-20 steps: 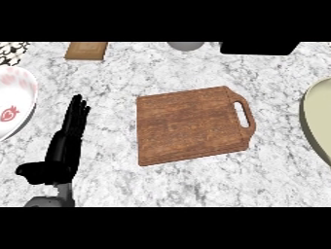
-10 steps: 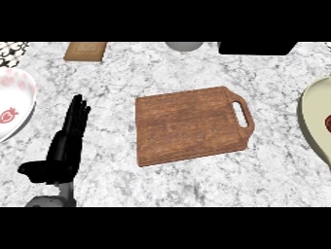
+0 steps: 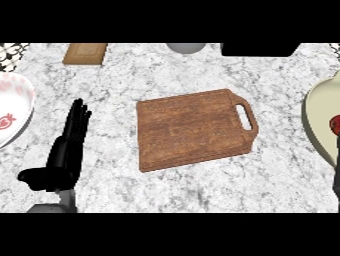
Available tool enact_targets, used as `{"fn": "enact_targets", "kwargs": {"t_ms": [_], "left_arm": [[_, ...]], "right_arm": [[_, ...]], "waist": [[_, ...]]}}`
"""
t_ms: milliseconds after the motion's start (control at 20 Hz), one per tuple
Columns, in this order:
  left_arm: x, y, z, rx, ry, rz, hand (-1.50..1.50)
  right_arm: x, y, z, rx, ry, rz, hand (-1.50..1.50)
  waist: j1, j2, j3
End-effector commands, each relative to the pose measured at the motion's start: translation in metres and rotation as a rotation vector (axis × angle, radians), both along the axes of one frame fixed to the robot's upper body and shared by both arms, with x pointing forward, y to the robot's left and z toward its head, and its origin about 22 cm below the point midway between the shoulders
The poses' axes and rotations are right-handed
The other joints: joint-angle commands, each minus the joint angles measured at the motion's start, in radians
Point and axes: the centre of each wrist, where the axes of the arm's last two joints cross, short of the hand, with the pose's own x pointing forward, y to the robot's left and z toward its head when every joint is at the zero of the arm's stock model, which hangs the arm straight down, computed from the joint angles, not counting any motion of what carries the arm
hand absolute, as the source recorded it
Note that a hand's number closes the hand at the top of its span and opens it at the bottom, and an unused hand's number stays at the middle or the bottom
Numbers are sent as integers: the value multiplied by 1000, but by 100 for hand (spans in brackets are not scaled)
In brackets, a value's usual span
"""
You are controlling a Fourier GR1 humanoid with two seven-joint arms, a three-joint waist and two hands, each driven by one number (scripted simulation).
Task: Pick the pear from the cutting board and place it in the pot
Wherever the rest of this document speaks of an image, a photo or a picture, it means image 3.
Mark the tan wooden block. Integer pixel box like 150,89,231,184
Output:
61,43,110,66

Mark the grey round object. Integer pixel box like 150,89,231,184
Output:
166,43,207,55

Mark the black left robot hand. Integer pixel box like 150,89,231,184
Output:
17,97,94,193

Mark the black appliance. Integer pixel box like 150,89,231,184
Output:
219,43,303,58

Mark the brown wooden cutting board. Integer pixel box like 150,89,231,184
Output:
135,88,262,174

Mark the pale cream pot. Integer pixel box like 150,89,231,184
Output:
300,66,340,168

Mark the white bowl with strawberry print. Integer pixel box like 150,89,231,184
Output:
0,72,38,160

